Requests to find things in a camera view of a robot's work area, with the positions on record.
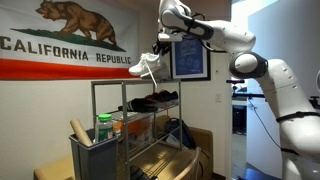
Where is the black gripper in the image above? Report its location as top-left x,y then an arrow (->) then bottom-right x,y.
152,39 -> 172,56

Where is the white sneaker with lace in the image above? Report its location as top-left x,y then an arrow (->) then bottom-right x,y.
128,52 -> 168,89

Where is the gray metal shoe rack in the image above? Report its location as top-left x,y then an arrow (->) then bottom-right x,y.
90,78 -> 184,180

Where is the black framed blue picture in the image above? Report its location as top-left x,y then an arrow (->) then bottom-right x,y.
169,34 -> 212,82

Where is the dark sneaker white sole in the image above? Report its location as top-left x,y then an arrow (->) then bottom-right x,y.
144,90 -> 167,103
161,89 -> 180,103

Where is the black sandal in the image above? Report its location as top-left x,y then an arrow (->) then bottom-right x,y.
117,97 -> 160,114

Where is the black backpack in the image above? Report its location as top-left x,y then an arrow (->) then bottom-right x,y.
164,117 -> 198,150

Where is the California Republic flag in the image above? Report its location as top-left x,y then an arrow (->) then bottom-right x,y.
0,0 -> 142,81

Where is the green lid clear bottle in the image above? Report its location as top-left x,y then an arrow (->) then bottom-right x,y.
94,113 -> 114,144

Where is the brown cardboard tube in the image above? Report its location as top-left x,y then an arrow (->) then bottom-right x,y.
69,118 -> 94,148

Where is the wooden chair back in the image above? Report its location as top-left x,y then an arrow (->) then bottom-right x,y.
172,146 -> 203,180

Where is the black rounded object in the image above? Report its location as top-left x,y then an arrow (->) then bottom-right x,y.
129,165 -> 158,180

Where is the gray plastic bin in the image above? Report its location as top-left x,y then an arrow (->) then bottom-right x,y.
68,128 -> 118,180

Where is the black camera stand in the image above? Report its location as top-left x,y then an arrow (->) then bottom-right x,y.
225,79 -> 268,101

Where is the thin black hanging cable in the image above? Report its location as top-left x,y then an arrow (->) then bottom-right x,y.
247,98 -> 284,150

